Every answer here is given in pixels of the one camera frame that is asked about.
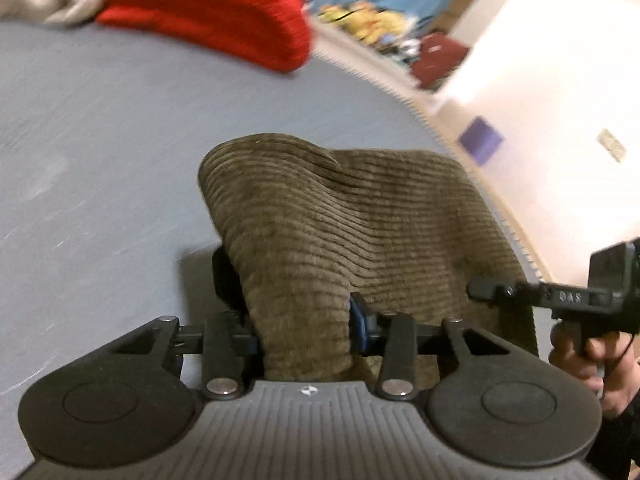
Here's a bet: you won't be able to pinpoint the brown corduroy pants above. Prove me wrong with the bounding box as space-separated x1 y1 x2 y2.
198 133 537 382

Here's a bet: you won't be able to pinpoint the person right hand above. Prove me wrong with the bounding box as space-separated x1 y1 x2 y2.
549 322 639 418

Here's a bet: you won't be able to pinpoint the purple box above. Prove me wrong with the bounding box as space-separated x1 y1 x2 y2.
458 116 503 166

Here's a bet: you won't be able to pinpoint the dark red bag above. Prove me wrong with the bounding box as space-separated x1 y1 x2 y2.
410 30 471 91

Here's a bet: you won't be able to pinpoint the yellow plush toy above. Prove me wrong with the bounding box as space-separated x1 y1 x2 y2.
318 0 410 48

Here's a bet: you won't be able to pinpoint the red knitted sweater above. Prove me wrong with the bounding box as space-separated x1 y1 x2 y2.
96 0 311 73

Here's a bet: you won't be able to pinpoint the wall light switch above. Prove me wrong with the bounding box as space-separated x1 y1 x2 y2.
598 129 627 162

